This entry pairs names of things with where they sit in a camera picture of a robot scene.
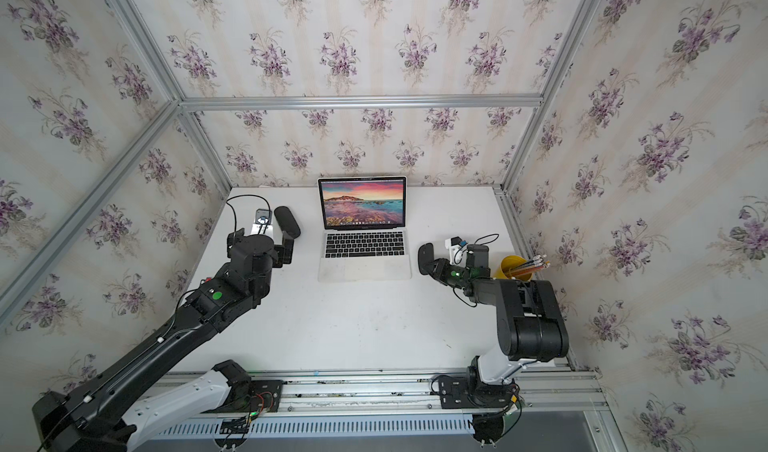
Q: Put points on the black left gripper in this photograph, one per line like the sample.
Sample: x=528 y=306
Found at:
x=282 y=252

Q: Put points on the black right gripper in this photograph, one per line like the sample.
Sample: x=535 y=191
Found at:
x=440 y=268

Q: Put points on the black wireless mouse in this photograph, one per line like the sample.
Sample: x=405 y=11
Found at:
x=425 y=258

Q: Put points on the silver laptop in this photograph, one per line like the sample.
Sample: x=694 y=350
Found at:
x=364 y=220

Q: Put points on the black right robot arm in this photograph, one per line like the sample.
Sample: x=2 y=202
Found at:
x=530 y=327

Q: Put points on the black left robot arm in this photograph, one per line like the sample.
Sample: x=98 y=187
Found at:
x=110 y=412

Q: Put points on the black woven glasses case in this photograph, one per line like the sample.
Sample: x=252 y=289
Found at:
x=287 y=222

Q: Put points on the yellow pencil cup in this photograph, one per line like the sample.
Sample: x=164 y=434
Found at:
x=511 y=260

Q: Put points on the pencils in cup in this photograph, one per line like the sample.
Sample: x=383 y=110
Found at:
x=529 y=267

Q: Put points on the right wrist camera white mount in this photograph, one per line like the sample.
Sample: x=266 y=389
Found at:
x=456 y=247

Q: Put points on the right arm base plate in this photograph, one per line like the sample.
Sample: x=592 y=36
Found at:
x=463 y=392

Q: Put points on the aluminium mounting rail frame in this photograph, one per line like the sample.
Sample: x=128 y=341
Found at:
x=325 y=405

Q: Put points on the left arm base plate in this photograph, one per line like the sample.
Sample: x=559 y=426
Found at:
x=258 y=396

